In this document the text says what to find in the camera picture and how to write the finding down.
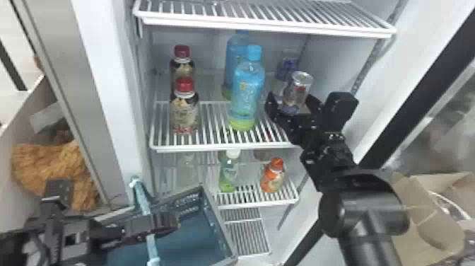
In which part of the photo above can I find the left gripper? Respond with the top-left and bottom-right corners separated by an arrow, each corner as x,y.
88,208 -> 181,245

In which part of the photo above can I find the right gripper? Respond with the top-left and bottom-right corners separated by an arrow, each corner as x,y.
264,91 -> 335,149

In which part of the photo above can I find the silver can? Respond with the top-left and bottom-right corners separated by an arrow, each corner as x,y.
281,70 -> 315,116

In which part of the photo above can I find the blue basket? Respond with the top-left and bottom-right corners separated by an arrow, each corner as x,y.
100,175 -> 239,266

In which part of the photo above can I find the blue bottle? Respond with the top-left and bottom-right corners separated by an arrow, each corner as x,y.
228,44 -> 266,132
221,29 -> 251,100

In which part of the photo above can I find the orange bottle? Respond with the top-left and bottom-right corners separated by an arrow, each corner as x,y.
259,156 -> 286,195

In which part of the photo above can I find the green bottle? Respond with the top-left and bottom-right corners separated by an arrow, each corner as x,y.
217,149 -> 242,193

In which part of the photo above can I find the brown bottle with red cap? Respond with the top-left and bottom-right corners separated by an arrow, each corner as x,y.
169,76 -> 201,134
169,45 -> 196,90

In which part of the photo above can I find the fridge door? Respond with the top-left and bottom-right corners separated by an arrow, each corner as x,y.
283,10 -> 475,266

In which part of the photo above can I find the beige towel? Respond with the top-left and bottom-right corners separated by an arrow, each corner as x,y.
10,127 -> 100,212

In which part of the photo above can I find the white fridge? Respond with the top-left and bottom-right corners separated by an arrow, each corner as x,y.
13,0 -> 475,266

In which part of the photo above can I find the cardboard box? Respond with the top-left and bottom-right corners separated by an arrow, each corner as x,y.
385,171 -> 475,261

